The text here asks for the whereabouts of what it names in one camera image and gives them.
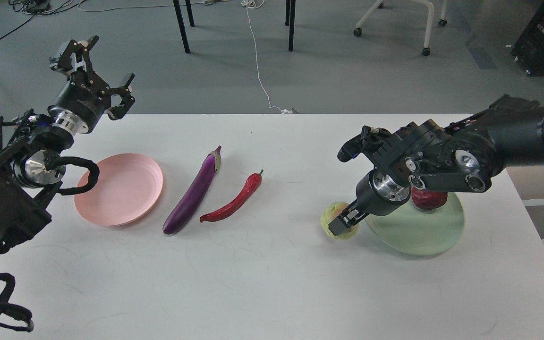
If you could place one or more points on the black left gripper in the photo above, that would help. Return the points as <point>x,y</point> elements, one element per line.
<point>76,109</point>

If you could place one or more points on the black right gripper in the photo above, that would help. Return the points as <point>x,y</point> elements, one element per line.
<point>376,194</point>

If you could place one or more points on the yellow green fruit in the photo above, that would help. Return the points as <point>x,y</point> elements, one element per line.
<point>332,212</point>

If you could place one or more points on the red pomegranate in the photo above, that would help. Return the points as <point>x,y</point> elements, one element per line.
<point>428,200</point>

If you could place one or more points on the red chili pepper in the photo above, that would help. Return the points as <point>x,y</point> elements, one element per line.
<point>251,185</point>

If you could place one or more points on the purple eggplant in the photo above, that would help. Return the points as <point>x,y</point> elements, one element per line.
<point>191,200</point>

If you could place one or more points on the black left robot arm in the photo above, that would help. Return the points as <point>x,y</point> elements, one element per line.
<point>32,167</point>

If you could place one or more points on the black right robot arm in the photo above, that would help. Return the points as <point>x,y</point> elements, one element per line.
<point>461,157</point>

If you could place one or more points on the green plate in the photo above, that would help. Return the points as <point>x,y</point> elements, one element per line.
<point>413,231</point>

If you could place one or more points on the pink plate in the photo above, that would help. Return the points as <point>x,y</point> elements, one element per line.
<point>128,187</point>

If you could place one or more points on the white wheeled chair base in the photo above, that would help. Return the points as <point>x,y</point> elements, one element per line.
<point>425,25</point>

